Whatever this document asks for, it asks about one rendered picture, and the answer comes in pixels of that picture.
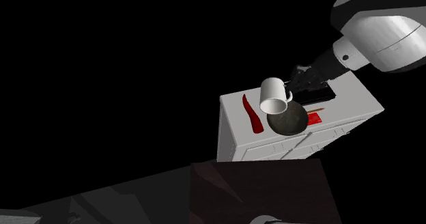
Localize white mug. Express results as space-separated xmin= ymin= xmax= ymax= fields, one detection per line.
xmin=259 ymin=76 xmax=294 ymax=115

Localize black flat tablet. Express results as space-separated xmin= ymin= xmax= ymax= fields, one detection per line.
xmin=294 ymin=83 xmax=337 ymax=107

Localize white chest of drawers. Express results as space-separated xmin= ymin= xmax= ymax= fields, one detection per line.
xmin=216 ymin=70 xmax=386 ymax=163

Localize red flat card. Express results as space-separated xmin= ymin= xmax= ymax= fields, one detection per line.
xmin=306 ymin=112 xmax=324 ymax=127

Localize dark grey bowl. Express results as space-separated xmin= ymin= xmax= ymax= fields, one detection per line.
xmin=266 ymin=100 xmax=309 ymax=137

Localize red chili pepper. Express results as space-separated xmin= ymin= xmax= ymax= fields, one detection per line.
xmin=242 ymin=94 xmax=265 ymax=135

